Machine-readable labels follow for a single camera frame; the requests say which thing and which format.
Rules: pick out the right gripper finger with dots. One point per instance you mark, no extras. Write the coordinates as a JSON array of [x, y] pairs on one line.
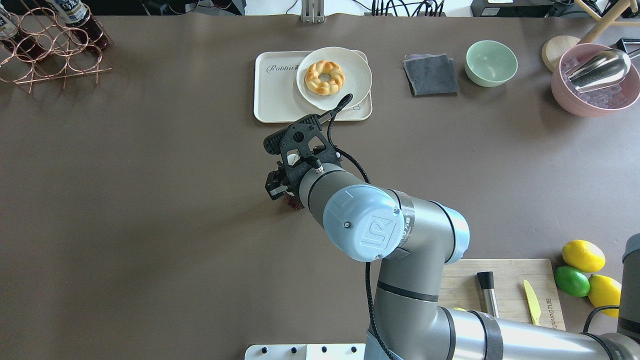
[[276, 184]]

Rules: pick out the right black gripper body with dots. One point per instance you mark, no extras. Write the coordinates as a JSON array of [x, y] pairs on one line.
[[274, 186]]

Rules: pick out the dark tea bottle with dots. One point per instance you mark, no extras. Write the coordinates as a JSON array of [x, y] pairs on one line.
[[293, 201]]

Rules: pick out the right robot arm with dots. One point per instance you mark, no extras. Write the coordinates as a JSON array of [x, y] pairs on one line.
[[415, 239]]

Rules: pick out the white serving tray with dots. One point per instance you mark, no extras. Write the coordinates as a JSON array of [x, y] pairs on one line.
[[276, 95]]

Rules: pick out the tea bottle in rack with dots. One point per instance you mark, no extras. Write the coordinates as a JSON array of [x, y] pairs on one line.
[[77, 17], [15, 40]]

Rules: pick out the white round plate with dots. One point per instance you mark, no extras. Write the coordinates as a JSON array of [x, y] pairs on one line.
[[358, 77]]

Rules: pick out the bamboo cutting board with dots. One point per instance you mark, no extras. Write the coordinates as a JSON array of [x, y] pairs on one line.
[[460, 288]]

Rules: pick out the mint green bowl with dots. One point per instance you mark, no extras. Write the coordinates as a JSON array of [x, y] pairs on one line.
[[489, 63]]

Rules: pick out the steel muddler stick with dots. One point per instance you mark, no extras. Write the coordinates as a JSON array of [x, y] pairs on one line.
[[486, 281]]

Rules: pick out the yellow plastic knife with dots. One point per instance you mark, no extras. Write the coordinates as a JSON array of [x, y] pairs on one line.
[[532, 303]]

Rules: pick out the green lime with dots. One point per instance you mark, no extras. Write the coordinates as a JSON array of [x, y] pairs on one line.
[[572, 281]]

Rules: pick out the yellow lemon near board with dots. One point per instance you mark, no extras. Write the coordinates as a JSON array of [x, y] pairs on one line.
[[583, 255]]

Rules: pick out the pink ice bowl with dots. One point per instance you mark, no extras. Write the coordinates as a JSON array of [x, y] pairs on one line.
[[596, 103]]

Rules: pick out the steel ice scoop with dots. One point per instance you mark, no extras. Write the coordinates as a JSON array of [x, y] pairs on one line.
[[606, 68]]

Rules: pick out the yellow lemon outer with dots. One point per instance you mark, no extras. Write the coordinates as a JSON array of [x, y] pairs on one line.
[[604, 291]]

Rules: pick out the braided ring bread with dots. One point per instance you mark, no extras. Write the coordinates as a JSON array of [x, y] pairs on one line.
[[324, 78]]

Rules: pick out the aluminium frame post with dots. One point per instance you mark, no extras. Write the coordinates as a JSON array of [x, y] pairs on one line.
[[312, 11]]

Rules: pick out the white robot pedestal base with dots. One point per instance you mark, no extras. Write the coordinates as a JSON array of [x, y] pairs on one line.
[[310, 351]]

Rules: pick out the copper wire bottle rack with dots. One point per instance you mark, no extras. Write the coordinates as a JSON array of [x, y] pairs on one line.
[[65, 58]]

